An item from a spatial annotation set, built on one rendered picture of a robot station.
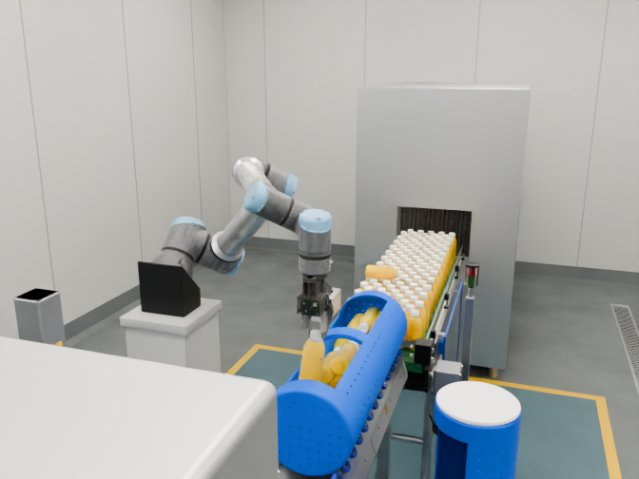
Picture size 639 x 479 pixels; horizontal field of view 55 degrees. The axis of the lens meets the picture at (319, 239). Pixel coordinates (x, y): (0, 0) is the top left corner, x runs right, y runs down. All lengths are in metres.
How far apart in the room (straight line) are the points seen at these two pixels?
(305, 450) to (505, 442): 0.66
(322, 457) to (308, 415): 0.14
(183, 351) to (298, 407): 0.94
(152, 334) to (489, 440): 1.42
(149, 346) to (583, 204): 4.98
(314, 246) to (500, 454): 0.95
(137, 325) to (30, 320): 1.46
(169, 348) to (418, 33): 4.78
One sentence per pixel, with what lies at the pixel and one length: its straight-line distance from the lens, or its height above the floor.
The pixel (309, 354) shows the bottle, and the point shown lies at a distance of 1.84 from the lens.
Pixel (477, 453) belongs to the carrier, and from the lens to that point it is 2.15.
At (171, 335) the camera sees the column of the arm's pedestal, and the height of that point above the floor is 1.05.
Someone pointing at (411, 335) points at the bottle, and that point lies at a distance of 2.80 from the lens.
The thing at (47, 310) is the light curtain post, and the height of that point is 1.67.
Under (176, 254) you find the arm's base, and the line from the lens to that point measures 2.71.
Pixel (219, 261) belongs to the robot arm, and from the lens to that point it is 2.76.
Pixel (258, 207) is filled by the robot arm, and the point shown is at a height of 1.74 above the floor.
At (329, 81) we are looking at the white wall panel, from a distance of 6.92.
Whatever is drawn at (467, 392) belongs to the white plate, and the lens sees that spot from 2.26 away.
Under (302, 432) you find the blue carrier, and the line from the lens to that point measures 1.88.
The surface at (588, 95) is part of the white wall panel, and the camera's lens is 6.62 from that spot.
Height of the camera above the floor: 2.12
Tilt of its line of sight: 16 degrees down
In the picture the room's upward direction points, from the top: straight up
